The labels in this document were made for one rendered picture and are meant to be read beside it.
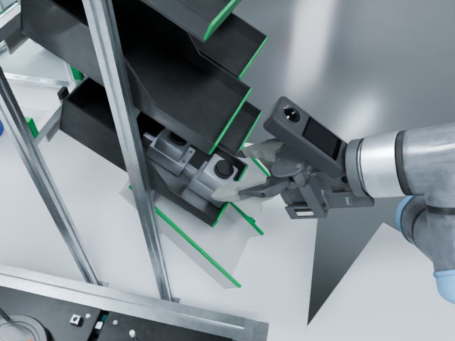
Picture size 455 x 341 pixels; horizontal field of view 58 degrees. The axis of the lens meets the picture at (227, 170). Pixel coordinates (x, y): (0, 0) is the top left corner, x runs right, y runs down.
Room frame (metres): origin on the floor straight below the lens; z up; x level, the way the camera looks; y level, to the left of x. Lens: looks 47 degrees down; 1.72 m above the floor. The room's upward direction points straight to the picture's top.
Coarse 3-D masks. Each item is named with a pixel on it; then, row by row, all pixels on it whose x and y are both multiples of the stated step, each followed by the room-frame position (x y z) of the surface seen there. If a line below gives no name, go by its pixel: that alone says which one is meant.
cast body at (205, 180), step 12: (216, 156) 0.45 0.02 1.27; (192, 168) 0.45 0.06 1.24; (204, 168) 0.42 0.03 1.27; (216, 168) 0.42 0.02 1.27; (228, 168) 0.43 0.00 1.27; (192, 180) 0.43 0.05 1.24; (204, 180) 0.42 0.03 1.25; (216, 180) 0.41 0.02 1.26; (228, 180) 0.42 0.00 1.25; (204, 192) 0.42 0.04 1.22; (216, 204) 0.41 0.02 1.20
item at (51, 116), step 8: (16, 8) 0.52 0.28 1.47; (8, 16) 0.50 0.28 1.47; (16, 16) 0.51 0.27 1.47; (0, 24) 0.48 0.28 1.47; (8, 24) 0.49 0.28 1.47; (16, 24) 0.50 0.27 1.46; (0, 32) 0.47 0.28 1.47; (8, 32) 0.48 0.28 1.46; (0, 40) 0.46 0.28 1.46; (80, 80) 0.59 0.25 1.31; (72, 88) 0.57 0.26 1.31; (56, 104) 0.53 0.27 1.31; (48, 112) 0.51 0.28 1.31; (56, 112) 0.51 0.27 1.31; (136, 112) 0.42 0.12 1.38; (40, 120) 0.49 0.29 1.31; (48, 120) 0.49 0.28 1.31; (56, 120) 0.50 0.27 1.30; (40, 128) 0.47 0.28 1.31; (48, 128) 0.48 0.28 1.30; (40, 136) 0.46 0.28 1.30; (152, 192) 0.42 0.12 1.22
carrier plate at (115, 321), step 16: (112, 320) 0.32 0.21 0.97; (128, 320) 0.32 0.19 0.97; (144, 320) 0.32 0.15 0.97; (112, 336) 0.29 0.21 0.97; (128, 336) 0.29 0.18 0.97; (144, 336) 0.29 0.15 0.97; (160, 336) 0.29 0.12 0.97; (176, 336) 0.29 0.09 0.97; (192, 336) 0.29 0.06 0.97; (208, 336) 0.29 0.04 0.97
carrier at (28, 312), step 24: (0, 288) 0.38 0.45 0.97; (0, 312) 0.31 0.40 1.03; (24, 312) 0.33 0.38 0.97; (48, 312) 0.33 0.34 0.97; (72, 312) 0.33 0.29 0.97; (96, 312) 0.33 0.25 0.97; (0, 336) 0.28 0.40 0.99; (24, 336) 0.28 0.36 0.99; (48, 336) 0.28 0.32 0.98; (72, 336) 0.29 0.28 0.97
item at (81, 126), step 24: (72, 96) 0.48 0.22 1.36; (96, 96) 0.55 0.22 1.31; (72, 120) 0.46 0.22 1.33; (96, 120) 0.44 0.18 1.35; (144, 120) 0.54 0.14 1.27; (96, 144) 0.45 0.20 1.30; (240, 168) 0.49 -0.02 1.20; (168, 192) 0.40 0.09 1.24; (192, 192) 0.42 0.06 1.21; (216, 216) 0.39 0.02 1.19
